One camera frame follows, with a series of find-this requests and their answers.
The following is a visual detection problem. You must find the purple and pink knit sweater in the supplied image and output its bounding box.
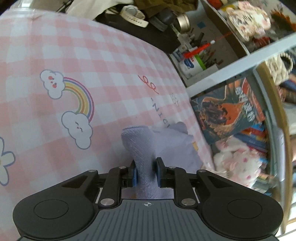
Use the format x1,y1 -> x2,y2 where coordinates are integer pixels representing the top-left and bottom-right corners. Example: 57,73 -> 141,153
121,122 -> 203,199

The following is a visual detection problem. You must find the white pink plush bunny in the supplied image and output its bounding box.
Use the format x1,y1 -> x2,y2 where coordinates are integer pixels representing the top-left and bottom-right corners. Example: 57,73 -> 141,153
213,136 -> 269,188

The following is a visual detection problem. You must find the Harry Potter book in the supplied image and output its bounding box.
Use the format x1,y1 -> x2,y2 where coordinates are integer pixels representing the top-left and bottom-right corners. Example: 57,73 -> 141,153
191,78 -> 265,145

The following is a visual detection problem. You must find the pink checkered cartoon table mat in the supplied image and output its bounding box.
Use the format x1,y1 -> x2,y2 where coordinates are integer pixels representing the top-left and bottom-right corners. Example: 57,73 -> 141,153
1,9 -> 212,240

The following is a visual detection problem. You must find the white green-lid jar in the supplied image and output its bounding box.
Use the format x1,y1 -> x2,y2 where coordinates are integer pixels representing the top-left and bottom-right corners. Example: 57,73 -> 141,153
179,55 -> 206,79

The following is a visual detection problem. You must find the red tassel ornament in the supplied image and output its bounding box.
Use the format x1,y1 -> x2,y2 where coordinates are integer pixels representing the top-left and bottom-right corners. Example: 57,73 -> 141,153
183,32 -> 233,59

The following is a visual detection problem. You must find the white wooden bookshelf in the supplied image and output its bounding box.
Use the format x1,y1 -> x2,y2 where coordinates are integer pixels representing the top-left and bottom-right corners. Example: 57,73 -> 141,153
169,0 -> 296,232

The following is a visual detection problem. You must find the metal bowl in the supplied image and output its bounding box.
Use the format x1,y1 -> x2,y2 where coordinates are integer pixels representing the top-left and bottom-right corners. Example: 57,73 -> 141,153
175,13 -> 191,34

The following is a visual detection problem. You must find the white smart watch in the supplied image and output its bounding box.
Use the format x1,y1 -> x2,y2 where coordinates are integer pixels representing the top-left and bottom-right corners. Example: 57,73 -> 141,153
120,5 -> 149,28

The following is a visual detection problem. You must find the olive brown jacket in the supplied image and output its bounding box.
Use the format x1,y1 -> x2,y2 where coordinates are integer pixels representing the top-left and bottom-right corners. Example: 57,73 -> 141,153
134,0 -> 198,18

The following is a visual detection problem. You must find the white cloth garment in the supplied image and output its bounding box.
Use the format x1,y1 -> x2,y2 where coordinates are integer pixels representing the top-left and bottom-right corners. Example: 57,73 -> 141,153
66,0 -> 134,20

